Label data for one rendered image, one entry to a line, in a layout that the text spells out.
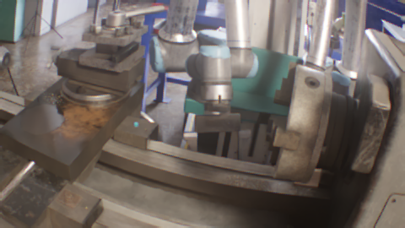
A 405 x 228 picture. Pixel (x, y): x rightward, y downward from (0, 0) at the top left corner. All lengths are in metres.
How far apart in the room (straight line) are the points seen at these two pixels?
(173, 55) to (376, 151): 1.18
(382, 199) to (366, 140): 0.15
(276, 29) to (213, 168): 0.94
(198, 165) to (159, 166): 0.11
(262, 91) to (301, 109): 1.19
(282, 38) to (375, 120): 1.37
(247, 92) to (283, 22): 0.39
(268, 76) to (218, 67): 0.66
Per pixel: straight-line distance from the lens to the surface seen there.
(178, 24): 1.68
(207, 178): 1.17
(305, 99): 0.82
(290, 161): 0.84
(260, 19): 1.98
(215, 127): 1.36
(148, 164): 1.19
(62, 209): 0.93
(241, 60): 1.50
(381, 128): 0.70
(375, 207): 0.78
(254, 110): 1.85
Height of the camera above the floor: 1.49
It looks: 25 degrees down
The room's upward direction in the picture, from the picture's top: 7 degrees clockwise
